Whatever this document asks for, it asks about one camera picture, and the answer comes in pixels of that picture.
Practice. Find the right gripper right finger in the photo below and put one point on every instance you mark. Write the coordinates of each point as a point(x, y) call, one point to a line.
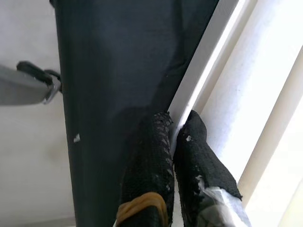
point(196, 160)

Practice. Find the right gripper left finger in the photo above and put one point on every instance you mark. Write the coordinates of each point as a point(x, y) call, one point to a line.
point(151, 165)

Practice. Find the yellow rubber band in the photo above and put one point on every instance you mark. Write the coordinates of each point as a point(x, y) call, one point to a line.
point(144, 201)

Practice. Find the white plastic table top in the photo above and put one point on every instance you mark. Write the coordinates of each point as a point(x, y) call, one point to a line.
point(201, 59)

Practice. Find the black table cloth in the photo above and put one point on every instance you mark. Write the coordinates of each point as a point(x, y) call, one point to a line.
point(106, 71)

